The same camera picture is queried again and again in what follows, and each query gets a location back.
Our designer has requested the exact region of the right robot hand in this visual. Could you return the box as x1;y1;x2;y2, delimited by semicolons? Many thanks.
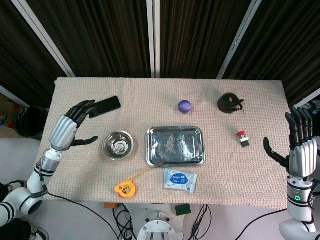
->
263;106;318;179

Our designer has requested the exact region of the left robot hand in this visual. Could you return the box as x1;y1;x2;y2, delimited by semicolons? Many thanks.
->
48;99;99;152

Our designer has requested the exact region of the silver metal bowl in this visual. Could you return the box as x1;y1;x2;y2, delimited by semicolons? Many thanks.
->
103;131;135;161

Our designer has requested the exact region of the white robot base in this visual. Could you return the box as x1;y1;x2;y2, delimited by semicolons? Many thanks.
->
136;203;185;240

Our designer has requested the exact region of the rectangular silver metal tray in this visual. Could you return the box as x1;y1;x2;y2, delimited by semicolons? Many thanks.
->
145;125;207;168

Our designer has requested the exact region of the black trash bin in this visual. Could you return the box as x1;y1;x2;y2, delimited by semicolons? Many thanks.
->
13;106;48;141

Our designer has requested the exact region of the black smartphone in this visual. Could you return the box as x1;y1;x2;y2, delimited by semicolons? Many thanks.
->
88;95;122;119

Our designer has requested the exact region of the cardboard box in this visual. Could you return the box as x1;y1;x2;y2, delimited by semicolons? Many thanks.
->
0;92;26;132

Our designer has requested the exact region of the red emergency stop button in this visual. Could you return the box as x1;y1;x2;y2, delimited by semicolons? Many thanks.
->
236;130;250;148

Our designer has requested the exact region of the yellow tape measure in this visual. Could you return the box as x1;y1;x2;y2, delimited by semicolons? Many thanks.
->
113;167;155;200

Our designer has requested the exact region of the black funnel-shaped cup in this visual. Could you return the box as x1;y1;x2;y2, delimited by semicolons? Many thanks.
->
217;92;245;114

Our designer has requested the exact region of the beige woven tablecloth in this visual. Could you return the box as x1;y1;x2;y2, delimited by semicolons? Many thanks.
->
39;76;298;210

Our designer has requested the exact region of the purple ball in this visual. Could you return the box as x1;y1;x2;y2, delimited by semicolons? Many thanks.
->
177;99;193;115

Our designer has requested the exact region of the blue wet wipes pack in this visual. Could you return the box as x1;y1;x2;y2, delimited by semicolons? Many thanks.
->
163;167;198;195

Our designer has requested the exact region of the green sponge block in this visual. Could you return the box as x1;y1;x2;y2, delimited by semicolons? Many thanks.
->
175;204;191;217

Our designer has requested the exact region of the black cable bundle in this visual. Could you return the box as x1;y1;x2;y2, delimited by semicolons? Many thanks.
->
189;204;213;240

